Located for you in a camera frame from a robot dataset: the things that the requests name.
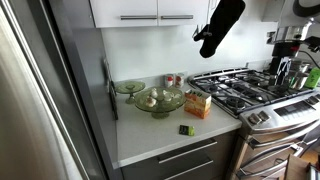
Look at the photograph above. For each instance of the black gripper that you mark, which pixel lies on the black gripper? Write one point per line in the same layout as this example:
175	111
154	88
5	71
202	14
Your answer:
283	51

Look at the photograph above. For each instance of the small green block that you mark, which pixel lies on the small green block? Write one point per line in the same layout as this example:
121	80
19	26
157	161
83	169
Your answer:
186	130

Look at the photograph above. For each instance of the orange sachet pack box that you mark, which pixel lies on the orange sachet pack box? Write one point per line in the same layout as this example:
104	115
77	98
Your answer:
196	106

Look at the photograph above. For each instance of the steel cooking pot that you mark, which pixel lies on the steel cooking pot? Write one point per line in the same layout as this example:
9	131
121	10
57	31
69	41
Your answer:
298	81

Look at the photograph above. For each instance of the green bottle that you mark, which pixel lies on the green bottle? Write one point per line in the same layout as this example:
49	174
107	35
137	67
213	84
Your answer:
313	78

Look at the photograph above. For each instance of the silver range knob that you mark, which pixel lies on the silver range knob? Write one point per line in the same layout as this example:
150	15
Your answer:
255	118
312	100
264	115

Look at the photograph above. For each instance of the black cast iron stove grate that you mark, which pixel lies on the black cast iron stove grate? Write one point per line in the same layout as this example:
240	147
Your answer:
233	88

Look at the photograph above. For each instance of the stainless steel gas range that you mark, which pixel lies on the stainless steel gas range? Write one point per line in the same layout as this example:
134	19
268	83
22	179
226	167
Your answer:
266	133

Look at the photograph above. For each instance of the wooden board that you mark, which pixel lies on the wooden board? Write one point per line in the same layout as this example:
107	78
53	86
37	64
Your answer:
296	168

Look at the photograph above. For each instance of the red and white tin can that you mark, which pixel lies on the red and white tin can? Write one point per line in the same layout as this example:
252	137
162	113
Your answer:
179	80
169	81

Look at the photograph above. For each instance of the white garlic bulb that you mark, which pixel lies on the white garlic bulb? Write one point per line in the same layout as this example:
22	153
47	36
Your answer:
153	93
167	95
150	102

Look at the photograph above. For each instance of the narrow white cabinet door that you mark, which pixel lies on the narrow white cabinet door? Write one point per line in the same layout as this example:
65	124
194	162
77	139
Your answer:
183	7

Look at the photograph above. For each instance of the grey kitchen drawer front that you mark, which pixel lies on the grey kitchen drawer front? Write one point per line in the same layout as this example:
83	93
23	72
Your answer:
186	146
200	171

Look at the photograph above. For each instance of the small green glass cake stand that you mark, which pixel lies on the small green glass cake stand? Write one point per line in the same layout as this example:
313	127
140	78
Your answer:
130	87

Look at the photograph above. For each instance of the wide white cabinet door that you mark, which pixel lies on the wide white cabinet door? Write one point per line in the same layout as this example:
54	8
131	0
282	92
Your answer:
123	8

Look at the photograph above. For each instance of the stainless steel refrigerator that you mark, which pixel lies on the stainless steel refrigerator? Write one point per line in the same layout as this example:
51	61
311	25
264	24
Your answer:
33	100

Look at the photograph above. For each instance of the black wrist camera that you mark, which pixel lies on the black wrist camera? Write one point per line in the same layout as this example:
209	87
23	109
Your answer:
313	43

